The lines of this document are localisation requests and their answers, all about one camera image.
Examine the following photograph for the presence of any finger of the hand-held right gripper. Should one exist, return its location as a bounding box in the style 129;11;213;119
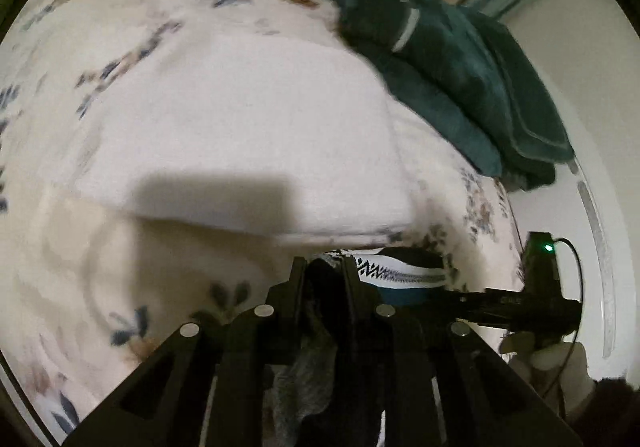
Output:
442;293;525;310
467;309;526;329

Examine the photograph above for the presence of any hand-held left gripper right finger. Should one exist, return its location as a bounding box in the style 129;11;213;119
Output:
342;256;583;447

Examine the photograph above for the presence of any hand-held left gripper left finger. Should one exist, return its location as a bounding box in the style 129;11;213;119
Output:
62;256;313;447

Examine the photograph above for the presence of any striped knit sweater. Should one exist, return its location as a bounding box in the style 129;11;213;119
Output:
267;247;453;447

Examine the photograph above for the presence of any person's right forearm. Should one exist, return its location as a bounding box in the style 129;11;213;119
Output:
572;376;633;447

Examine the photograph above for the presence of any person's right hand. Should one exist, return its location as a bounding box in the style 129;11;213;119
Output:
500;331;597;385

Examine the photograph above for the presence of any white bed headboard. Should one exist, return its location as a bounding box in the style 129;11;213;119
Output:
500;137;638;393

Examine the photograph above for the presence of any white folded cloth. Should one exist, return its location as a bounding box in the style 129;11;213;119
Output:
70;34;426;248

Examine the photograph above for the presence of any dark green pillow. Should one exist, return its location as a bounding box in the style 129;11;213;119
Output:
430;2;576;165

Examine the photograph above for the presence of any floral bed quilt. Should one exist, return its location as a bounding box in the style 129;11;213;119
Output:
0;0;523;447

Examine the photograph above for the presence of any dark green fleece blanket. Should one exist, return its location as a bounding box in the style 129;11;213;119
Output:
317;0;576;190

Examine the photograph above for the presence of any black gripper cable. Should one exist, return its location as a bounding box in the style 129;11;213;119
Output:
542;237;585;420

